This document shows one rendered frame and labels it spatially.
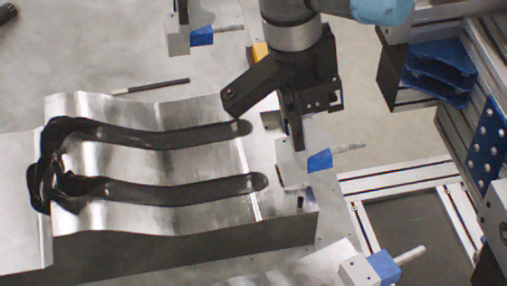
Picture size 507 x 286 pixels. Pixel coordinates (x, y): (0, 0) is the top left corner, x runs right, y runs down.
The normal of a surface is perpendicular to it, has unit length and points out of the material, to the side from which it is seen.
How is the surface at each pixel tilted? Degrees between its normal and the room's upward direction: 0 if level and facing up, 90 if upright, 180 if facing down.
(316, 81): 11
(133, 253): 90
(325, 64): 82
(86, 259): 90
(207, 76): 0
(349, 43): 0
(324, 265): 0
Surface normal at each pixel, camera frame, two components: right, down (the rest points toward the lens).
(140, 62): 0.02, -0.64
